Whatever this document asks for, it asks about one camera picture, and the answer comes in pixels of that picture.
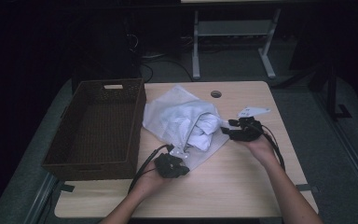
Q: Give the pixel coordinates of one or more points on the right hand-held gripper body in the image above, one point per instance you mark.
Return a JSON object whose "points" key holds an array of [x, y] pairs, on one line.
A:
{"points": [[248, 132]]}

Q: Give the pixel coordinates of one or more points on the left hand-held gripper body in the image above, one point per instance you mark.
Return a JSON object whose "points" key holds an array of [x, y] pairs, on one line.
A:
{"points": [[169, 166]]}

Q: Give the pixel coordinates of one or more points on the white cloth garment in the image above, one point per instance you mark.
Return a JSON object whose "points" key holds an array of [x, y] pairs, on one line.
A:
{"points": [[205, 124]]}

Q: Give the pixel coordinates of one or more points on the white mesh laundry bag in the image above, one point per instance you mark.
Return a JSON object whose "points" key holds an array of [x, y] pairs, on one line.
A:
{"points": [[161, 121]]}

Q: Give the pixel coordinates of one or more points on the person's right hand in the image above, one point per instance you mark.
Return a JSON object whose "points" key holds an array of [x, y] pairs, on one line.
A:
{"points": [[262, 151]]}

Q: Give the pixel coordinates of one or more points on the person's left hand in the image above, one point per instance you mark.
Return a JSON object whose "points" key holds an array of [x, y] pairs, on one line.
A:
{"points": [[150, 182]]}

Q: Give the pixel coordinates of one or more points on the black tape strip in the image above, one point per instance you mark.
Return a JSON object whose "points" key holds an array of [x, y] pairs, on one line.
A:
{"points": [[304, 187], [67, 188]]}

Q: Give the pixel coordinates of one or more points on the brown wicker basket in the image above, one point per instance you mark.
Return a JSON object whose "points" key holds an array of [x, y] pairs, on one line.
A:
{"points": [[99, 130]]}

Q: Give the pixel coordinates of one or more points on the black metal stand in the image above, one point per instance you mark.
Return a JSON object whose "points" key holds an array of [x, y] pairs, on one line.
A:
{"points": [[332, 93]]}

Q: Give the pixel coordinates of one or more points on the white metal desk frame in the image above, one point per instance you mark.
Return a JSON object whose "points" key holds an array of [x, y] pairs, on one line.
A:
{"points": [[233, 28]]}

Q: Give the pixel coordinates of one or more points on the metal floor rail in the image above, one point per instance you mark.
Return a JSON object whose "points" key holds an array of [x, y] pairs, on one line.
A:
{"points": [[40, 199], [348, 146]]}

